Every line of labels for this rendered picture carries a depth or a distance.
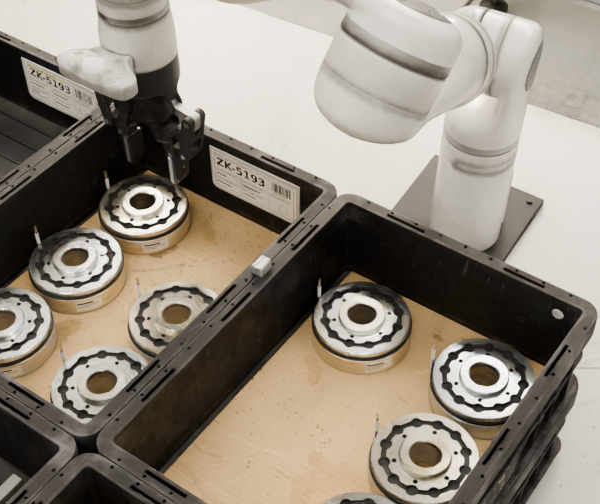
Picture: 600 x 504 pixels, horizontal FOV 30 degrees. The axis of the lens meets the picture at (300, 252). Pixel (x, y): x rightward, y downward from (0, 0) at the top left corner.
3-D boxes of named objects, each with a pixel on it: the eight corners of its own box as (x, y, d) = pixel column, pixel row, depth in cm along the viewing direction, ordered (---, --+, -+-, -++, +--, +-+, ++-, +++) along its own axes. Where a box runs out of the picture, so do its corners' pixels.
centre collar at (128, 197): (141, 184, 130) (140, 180, 129) (173, 200, 128) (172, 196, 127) (112, 208, 127) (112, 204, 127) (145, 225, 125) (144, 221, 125)
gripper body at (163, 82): (196, 40, 110) (204, 115, 117) (131, 13, 114) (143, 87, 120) (146, 78, 106) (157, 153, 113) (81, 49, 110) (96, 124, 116)
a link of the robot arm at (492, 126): (556, 9, 122) (530, 125, 135) (474, -13, 125) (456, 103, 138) (532, 57, 117) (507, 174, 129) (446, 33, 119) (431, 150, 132)
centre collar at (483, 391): (470, 351, 112) (471, 347, 111) (516, 369, 110) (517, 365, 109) (450, 385, 109) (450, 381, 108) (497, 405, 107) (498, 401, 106)
